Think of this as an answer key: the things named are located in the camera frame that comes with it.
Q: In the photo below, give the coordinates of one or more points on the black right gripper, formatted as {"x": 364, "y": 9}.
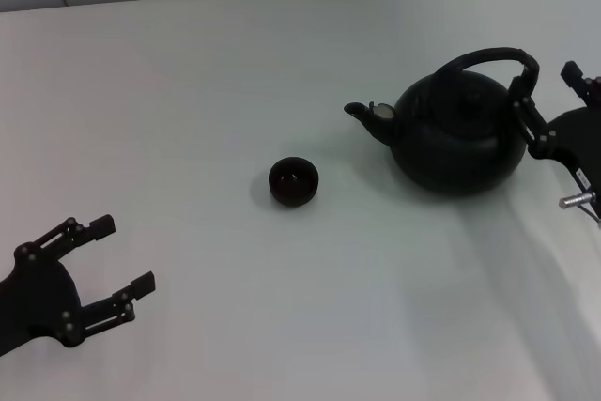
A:
{"x": 580, "y": 138}

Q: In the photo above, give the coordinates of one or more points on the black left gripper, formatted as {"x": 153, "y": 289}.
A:
{"x": 37, "y": 302}

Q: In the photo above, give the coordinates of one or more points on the black round teapot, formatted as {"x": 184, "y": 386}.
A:
{"x": 451, "y": 157}

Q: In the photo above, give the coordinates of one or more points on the small dark teacup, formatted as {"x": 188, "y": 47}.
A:
{"x": 293, "y": 182}

